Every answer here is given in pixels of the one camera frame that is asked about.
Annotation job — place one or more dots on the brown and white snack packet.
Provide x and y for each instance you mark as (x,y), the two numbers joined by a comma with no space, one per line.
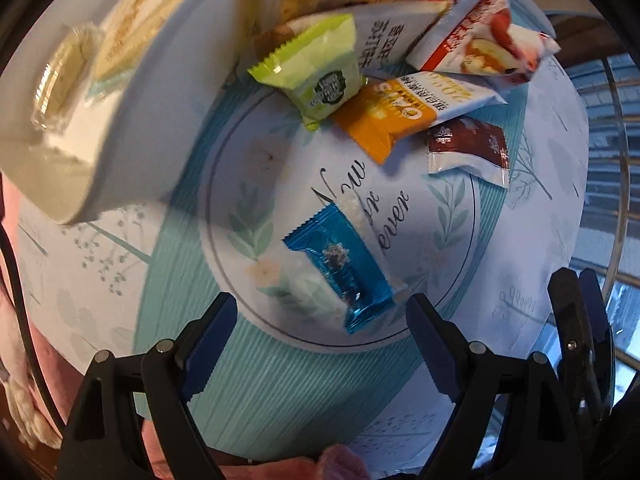
(470,142)

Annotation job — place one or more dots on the white plastic bin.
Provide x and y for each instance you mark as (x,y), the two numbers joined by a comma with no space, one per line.
(165,110)

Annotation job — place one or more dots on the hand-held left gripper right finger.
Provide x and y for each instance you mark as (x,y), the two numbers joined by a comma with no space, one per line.
(430,342)

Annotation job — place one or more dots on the green snack packet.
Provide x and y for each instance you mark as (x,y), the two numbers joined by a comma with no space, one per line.
(320,70)

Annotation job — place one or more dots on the white packet with black text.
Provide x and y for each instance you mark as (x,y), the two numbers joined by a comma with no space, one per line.
(390,35)

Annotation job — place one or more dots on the blue snack packet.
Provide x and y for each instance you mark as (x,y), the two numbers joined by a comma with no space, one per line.
(340,265)

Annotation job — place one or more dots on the clear wrapped pastry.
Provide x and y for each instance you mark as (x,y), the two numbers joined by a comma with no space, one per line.
(60,75)

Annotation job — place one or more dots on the red and white fruit packet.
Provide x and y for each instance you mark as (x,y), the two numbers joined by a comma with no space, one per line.
(465,35)

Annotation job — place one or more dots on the cream biscuit packet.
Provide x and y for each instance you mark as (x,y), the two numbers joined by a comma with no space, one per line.
(130,25)

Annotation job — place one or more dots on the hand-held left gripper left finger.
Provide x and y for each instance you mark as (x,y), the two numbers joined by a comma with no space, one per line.
(210,342)

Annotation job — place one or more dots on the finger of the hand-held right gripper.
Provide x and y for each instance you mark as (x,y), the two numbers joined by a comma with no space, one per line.
(598,315)
(567,310)

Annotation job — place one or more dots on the teal leaf print tablecloth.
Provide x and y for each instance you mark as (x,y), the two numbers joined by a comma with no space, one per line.
(250,385)

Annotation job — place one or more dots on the orange and white snack packet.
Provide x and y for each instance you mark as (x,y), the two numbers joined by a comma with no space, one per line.
(380,120)

